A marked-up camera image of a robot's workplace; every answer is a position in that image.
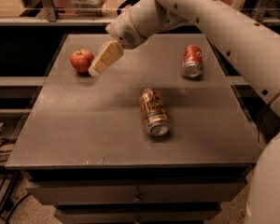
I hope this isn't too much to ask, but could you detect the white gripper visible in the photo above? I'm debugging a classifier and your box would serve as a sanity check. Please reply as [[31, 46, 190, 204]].
[[89, 5, 149, 77]]

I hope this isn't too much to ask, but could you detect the black cables left floor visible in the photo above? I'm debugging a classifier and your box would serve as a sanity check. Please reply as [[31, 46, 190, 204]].
[[0, 114, 32, 224]]

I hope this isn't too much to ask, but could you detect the red apple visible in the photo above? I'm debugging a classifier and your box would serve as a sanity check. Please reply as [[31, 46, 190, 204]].
[[70, 49, 94, 74]]

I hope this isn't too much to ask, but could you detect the red soda can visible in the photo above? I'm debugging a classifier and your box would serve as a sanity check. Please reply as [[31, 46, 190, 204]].
[[182, 45, 203, 78]]

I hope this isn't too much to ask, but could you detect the grey metal railing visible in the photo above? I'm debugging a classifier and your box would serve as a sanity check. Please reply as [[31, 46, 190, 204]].
[[0, 0, 280, 25]]

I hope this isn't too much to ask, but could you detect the grey drawer cabinet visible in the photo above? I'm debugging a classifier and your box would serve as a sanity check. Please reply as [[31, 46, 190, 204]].
[[7, 34, 260, 224]]

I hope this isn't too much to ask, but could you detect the upper drawer knob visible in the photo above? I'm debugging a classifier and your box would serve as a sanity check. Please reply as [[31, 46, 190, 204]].
[[133, 192, 143, 203]]

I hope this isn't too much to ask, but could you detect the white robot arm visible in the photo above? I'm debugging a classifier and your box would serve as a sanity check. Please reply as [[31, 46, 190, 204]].
[[89, 0, 280, 224]]

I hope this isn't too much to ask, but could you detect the orange soda can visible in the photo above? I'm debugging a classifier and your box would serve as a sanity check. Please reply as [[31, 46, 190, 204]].
[[139, 89, 171, 136]]

